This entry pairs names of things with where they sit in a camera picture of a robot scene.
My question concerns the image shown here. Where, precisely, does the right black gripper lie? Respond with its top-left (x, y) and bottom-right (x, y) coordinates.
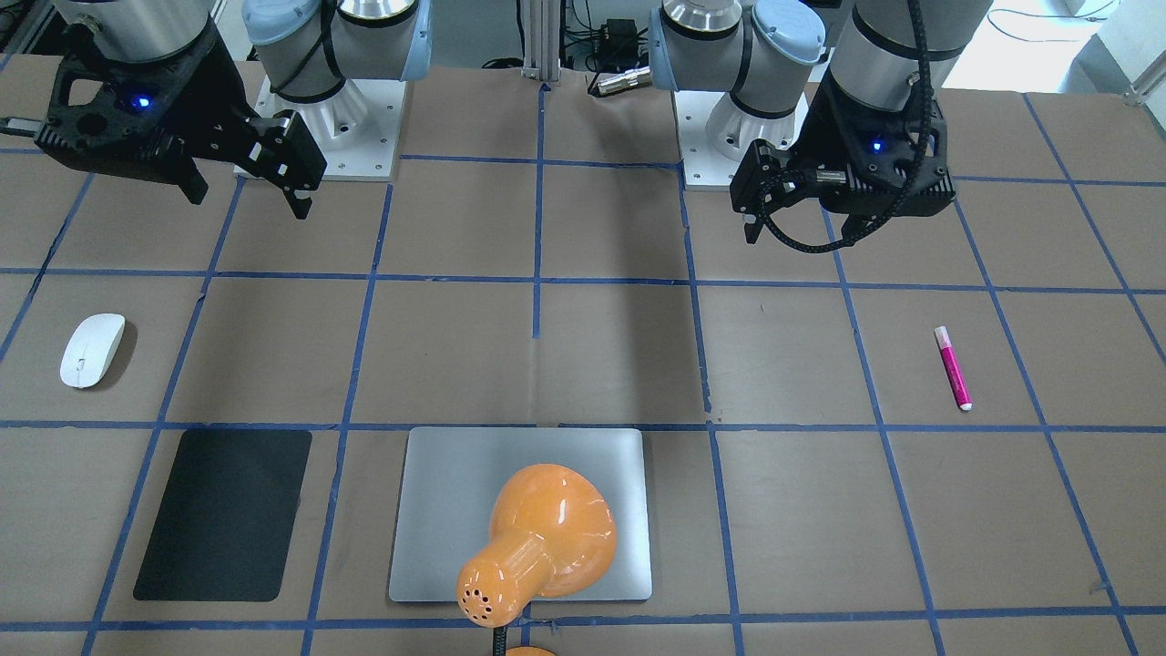
top-left (34, 17), bottom-right (326, 220)

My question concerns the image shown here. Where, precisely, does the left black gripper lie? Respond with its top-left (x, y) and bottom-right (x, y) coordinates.
top-left (730, 77), bottom-right (956, 245)

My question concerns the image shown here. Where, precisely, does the white computer mouse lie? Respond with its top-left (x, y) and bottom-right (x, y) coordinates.
top-left (59, 313), bottom-right (128, 389)

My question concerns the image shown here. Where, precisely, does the pink marker pen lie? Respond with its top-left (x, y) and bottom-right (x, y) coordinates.
top-left (934, 325), bottom-right (974, 412)

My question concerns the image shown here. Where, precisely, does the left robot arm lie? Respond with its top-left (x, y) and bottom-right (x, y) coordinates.
top-left (649, 1), bottom-right (991, 253)

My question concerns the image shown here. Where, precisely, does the black mousepad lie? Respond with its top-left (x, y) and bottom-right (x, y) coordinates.
top-left (133, 428), bottom-right (312, 602)

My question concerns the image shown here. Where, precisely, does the silver laptop notebook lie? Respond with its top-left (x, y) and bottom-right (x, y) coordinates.
top-left (387, 426), bottom-right (653, 604)

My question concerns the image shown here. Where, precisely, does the silver metal cylinder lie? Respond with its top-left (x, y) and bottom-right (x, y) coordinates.
top-left (588, 66), bottom-right (652, 98)

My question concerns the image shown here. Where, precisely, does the orange desk lamp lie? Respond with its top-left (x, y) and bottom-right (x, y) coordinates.
top-left (455, 464), bottom-right (618, 655)

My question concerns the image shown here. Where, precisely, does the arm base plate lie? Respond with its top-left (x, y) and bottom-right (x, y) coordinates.
top-left (251, 76), bottom-right (409, 183)
top-left (672, 82), bottom-right (833, 192)

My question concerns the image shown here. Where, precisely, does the aluminium frame post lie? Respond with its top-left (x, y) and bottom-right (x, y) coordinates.
top-left (517, 0), bottom-right (566, 87)

